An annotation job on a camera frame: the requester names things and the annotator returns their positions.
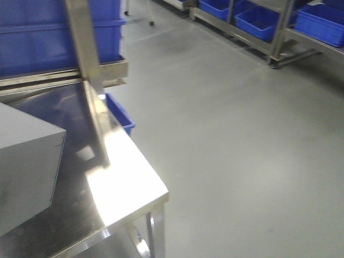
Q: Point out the small blue bin under table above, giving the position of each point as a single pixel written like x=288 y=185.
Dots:
x=120 y=113

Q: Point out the steel rack with blue bins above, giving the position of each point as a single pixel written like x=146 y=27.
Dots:
x=285 y=31

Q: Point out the large blue bin right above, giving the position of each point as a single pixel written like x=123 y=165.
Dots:
x=35 y=35

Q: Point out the stainless steel shelf frame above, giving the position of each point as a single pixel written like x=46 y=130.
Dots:
x=92 y=76

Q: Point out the gray hollow base block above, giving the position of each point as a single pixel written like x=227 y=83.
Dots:
x=31 y=151

